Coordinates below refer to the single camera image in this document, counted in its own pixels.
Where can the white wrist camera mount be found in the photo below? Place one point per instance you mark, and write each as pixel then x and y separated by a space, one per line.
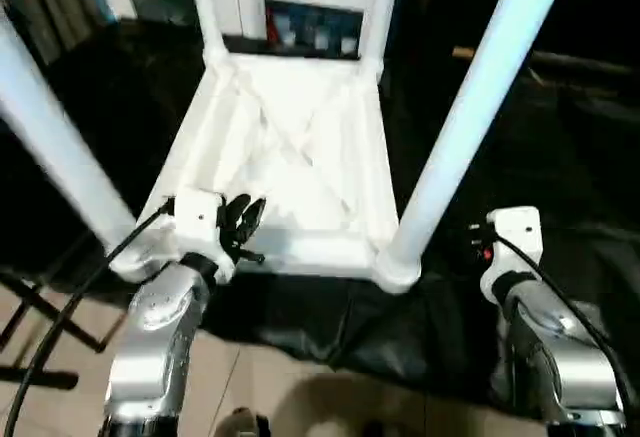
pixel 200 217
pixel 515 237

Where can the black folding table frame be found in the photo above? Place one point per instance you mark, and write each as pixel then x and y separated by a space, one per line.
pixel 45 377

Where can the black plastic mat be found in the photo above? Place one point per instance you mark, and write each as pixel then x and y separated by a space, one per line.
pixel 550 157

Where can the white plastic table top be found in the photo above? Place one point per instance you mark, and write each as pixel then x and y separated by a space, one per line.
pixel 300 182

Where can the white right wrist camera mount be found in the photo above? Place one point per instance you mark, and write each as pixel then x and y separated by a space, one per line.
pixel 515 237

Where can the small tan tag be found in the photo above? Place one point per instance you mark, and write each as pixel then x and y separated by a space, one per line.
pixel 462 52

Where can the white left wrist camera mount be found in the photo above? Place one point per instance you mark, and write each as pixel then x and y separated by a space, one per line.
pixel 200 217

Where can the black flat panel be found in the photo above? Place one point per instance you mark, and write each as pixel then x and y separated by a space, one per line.
pixel 585 63

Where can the brown rounded object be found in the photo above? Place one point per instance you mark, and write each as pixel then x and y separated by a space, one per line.
pixel 245 424

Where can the white plastic table leg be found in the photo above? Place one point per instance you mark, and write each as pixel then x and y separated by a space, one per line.
pixel 382 7
pixel 50 117
pixel 207 7
pixel 475 82

